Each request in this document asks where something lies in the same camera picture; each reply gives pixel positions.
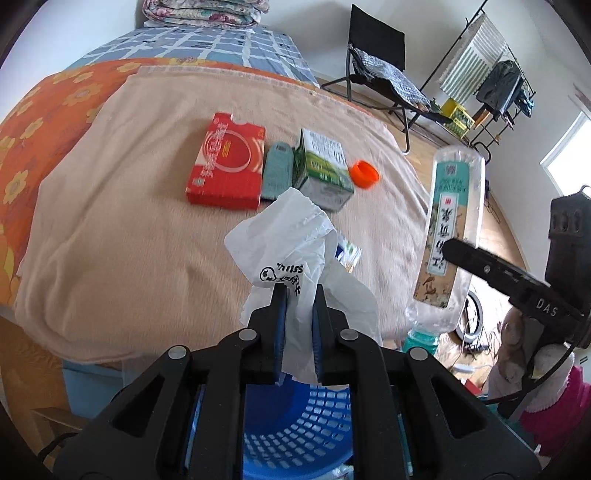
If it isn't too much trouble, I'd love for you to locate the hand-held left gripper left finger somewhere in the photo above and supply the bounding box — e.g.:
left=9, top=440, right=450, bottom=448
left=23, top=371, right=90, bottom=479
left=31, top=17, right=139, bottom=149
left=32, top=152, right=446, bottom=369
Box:
left=53, top=282, right=296, bottom=480

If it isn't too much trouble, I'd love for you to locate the yellow crate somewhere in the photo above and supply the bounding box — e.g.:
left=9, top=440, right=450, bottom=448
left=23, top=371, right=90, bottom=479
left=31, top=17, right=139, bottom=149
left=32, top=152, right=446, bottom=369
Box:
left=441, top=98, right=476, bottom=137

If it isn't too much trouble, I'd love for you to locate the dark hanging garment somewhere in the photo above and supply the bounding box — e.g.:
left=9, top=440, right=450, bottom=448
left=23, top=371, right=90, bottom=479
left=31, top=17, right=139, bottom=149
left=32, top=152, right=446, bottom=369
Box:
left=475, top=60, right=536, bottom=116

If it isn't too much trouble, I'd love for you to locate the blue plastic basket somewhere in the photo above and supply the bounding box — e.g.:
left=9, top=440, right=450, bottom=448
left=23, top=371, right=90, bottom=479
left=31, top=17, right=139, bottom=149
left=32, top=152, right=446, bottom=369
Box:
left=185, top=376, right=411, bottom=480

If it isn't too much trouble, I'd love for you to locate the light teal pouch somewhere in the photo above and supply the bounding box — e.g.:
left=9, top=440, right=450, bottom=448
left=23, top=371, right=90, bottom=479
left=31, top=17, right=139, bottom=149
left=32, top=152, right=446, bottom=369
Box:
left=261, top=141, right=294, bottom=201

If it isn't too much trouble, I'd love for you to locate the beige blanket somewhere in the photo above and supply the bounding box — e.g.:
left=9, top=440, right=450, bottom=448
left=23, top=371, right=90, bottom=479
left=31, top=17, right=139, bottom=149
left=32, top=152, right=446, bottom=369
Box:
left=14, top=65, right=444, bottom=365

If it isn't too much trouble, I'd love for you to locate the black drying rack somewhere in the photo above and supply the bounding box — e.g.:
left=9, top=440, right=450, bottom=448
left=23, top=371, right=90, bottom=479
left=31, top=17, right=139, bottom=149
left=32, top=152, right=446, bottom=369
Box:
left=420, top=0, right=539, bottom=160

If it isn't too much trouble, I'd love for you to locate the window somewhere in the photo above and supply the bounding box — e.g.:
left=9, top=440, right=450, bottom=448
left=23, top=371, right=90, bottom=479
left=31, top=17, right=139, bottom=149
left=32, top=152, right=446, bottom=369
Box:
left=540, top=111, right=591, bottom=195

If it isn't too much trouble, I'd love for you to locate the blue checkered bed sheet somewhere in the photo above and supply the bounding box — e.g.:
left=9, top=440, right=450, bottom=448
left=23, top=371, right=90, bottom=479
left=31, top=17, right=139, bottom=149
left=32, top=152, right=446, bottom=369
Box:
left=69, top=25, right=321, bottom=88

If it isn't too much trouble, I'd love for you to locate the orange floral bed sheet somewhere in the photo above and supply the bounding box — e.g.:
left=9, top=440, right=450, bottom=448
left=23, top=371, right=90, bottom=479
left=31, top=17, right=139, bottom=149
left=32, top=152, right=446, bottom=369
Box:
left=0, top=58, right=144, bottom=308

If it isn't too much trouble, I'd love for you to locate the white ring light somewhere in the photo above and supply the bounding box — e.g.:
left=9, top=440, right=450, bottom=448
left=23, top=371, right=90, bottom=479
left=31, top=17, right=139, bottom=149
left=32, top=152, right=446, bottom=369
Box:
left=455, top=286, right=485, bottom=344

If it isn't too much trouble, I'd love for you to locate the checked cloth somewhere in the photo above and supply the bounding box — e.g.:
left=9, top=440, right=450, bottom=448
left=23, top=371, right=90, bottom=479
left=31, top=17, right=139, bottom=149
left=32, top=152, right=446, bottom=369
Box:
left=351, top=44, right=432, bottom=109

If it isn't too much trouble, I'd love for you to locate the black folding chair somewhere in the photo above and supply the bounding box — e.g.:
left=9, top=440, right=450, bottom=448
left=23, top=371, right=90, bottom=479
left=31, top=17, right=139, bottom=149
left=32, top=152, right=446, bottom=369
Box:
left=321, top=4, right=455, bottom=155

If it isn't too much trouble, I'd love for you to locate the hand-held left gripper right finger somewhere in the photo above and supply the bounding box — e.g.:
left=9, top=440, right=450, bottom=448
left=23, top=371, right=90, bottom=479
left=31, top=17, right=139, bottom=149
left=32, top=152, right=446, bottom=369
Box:
left=311, top=284, right=542, bottom=480

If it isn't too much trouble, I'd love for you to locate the clear plastic bottle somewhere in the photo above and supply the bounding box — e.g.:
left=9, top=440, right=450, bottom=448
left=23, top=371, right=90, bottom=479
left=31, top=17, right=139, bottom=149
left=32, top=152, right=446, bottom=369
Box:
left=405, top=143, right=485, bottom=335

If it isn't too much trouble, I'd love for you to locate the green striped cloth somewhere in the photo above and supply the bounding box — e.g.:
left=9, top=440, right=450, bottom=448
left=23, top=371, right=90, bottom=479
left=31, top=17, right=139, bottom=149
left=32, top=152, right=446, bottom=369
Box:
left=438, top=14, right=506, bottom=100

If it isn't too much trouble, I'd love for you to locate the orange bottle cap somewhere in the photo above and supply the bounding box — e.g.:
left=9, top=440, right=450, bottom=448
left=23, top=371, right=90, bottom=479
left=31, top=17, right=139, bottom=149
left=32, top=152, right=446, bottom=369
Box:
left=348, top=160, right=380, bottom=186

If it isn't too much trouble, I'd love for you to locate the person's right hand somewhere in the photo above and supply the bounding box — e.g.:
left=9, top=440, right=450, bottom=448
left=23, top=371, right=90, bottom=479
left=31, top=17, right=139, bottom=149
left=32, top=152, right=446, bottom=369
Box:
left=488, top=307, right=578, bottom=414

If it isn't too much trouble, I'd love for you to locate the red cardboard box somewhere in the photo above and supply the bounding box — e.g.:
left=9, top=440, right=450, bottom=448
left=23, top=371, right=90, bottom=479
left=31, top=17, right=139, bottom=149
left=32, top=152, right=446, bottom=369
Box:
left=185, top=112, right=267, bottom=212

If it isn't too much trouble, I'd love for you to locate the folded floral quilt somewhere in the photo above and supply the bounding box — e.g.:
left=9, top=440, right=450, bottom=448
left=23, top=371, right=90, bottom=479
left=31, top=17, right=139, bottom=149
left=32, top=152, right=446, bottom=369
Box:
left=141, top=0, right=271, bottom=29

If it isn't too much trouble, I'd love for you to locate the green white milk carton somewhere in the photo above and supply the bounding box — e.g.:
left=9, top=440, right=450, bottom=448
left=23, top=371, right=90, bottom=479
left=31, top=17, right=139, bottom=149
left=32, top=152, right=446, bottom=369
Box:
left=292, top=128, right=355, bottom=213

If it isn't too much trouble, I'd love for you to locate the small blue green packet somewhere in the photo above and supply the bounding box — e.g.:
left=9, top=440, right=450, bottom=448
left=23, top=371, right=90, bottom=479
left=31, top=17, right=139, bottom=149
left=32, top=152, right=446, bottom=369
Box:
left=335, top=235, right=363, bottom=273

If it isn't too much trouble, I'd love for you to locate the person's right forearm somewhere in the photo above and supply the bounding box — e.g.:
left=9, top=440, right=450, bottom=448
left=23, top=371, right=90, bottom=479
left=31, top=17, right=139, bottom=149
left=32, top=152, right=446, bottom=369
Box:
left=519, top=364, right=591, bottom=457

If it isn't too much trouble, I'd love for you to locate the black cable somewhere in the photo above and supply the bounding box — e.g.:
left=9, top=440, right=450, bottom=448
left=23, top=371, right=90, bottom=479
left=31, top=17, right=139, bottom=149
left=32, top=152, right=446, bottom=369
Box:
left=485, top=342, right=580, bottom=404

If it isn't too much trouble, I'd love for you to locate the white plastic bag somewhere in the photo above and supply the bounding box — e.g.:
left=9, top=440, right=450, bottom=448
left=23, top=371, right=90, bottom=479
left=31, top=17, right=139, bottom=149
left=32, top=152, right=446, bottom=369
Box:
left=224, top=187, right=384, bottom=386

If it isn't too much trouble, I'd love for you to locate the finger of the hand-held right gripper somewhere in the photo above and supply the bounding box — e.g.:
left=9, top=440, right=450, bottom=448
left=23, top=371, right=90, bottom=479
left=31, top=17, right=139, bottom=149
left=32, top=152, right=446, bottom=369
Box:
left=443, top=237, right=585, bottom=324

